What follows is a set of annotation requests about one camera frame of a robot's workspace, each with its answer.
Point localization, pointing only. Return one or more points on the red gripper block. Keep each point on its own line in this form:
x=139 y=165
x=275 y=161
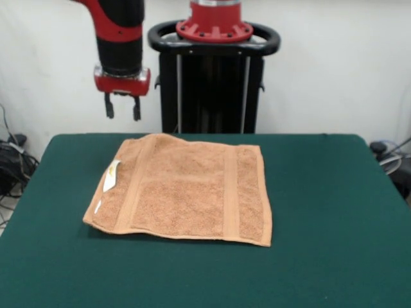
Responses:
x=122 y=85

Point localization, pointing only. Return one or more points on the tan terry towel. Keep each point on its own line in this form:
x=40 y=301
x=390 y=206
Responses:
x=192 y=192

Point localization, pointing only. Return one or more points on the red robot base flange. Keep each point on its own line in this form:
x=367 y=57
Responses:
x=215 y=19

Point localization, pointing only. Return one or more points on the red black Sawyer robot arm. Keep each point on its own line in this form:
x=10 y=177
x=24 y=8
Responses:
x=118 y=38

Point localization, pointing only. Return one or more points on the small black device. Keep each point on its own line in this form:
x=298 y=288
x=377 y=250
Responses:
x=20 y=139
x=378 y=147

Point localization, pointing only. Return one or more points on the dark green table cloth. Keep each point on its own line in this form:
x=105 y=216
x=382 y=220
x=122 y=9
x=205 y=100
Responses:
x=321 y=224

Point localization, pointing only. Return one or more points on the black floor object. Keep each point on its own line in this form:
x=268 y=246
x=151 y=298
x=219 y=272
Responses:
x=403 y=183

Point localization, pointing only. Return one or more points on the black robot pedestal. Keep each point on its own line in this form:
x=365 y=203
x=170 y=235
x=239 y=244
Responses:
x=218 y=96

